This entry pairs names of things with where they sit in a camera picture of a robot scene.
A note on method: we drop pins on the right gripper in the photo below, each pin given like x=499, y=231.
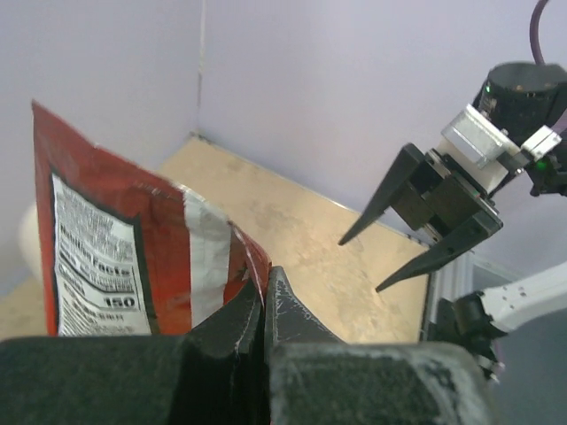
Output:
x=444, y=192

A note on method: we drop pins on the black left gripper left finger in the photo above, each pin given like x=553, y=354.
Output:
x=211, y=375

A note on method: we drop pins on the red chips bag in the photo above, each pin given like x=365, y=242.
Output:
x=125, y=251

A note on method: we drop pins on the pastel mini drawer cabinet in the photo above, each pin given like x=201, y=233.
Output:
x=29, y=242

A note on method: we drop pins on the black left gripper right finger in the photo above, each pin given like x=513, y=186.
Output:
x=316, y=378

